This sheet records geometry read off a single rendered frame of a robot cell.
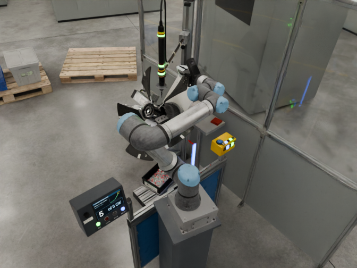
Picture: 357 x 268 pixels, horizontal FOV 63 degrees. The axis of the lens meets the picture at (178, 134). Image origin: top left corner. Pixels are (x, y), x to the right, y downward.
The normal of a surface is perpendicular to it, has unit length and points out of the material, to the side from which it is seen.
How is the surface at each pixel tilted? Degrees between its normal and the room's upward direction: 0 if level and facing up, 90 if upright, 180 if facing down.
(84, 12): 90
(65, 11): 90
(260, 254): 0
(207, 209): 5
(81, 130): 0
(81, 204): 15
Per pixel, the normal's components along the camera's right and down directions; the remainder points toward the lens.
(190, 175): 0.10, -0.74
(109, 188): -0.14, -0.87
